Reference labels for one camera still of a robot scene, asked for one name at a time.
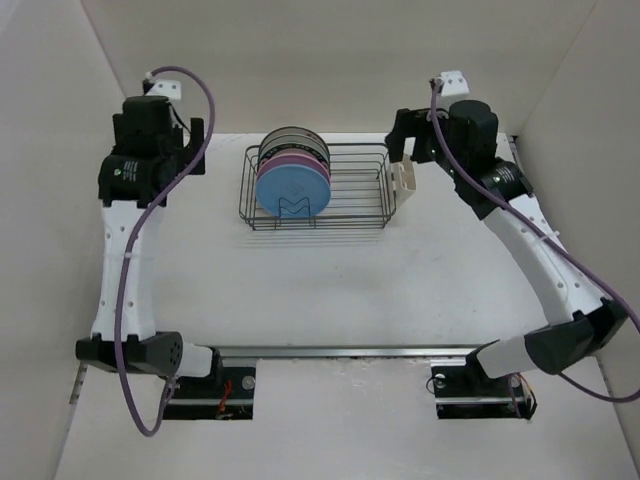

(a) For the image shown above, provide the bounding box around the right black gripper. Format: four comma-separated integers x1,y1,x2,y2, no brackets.
384,108,463,178

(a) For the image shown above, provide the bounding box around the white flower pattern plate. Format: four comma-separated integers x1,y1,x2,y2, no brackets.
260,126,327,148

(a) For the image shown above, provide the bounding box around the dark green rimmed plate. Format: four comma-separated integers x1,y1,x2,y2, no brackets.
258,134,331,170

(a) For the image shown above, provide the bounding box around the pink plastic plate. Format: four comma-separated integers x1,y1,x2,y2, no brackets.
258,152,331,181

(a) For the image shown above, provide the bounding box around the blue plastic plate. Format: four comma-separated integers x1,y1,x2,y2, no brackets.
255,167,331,218

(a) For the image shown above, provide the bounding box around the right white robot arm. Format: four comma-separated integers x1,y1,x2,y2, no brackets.
385,100,628,394

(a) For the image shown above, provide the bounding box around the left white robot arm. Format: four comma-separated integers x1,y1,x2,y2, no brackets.
75,96,224,397

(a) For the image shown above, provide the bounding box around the beige plastic cutlery holder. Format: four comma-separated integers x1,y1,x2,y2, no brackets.
389,154,416,209

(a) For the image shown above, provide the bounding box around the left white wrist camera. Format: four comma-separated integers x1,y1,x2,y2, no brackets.
142,72,182,101

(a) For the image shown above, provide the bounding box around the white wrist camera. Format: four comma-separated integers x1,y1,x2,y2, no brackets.
433,70,470,99
142,72,182,101

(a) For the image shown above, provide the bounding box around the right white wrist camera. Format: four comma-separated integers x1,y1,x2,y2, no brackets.
433,70,470,99

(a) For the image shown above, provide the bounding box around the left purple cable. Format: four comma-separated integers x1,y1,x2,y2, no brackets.
113,65,217,437

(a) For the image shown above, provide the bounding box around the purple cable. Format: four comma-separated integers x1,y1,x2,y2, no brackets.
429,84,640,404
113,65,217,437

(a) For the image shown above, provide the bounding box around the black wire dish rack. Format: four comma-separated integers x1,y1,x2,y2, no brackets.
239,142,397,230

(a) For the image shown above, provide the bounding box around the metal front rail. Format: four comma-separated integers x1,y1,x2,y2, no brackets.
218,344,478,360

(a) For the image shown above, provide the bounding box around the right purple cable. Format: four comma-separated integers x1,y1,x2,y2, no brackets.
429,84,640,404

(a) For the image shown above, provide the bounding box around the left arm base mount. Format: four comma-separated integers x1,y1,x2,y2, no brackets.
163,350,257,421

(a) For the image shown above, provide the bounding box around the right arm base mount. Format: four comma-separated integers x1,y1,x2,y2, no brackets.
425,361,538,421

